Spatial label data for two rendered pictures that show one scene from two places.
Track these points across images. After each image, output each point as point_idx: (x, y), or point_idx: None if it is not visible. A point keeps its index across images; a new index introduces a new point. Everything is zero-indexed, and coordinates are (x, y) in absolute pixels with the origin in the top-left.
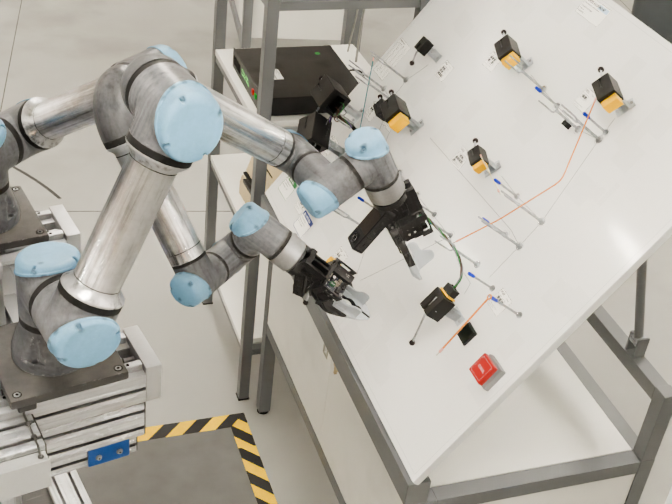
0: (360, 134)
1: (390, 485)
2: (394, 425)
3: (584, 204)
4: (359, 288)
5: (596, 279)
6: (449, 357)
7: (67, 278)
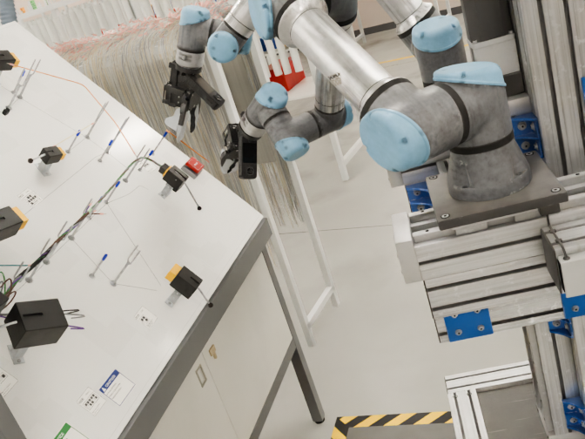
0: (194, 8)
1: (258, 283)
2: (243, 233)
3: (71, 111)
4: (167, 284)
5: (120, 111)
6: (191, 198)
7: (426, 3)
